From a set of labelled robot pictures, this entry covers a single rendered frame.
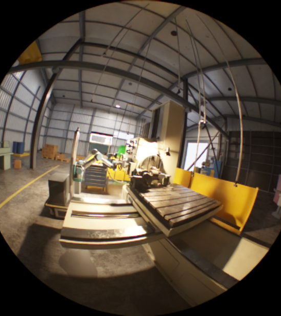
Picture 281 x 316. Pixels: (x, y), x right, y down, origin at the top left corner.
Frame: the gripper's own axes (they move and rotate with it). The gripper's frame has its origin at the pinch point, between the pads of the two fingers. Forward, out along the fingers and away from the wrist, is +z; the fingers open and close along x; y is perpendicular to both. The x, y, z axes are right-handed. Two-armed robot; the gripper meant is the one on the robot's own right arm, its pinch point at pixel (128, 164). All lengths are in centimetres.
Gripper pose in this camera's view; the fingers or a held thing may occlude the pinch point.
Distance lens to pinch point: 208.0
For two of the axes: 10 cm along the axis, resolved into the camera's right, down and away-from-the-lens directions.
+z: 9.0, 1.4, 4.2
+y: -4.1, -1.1, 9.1
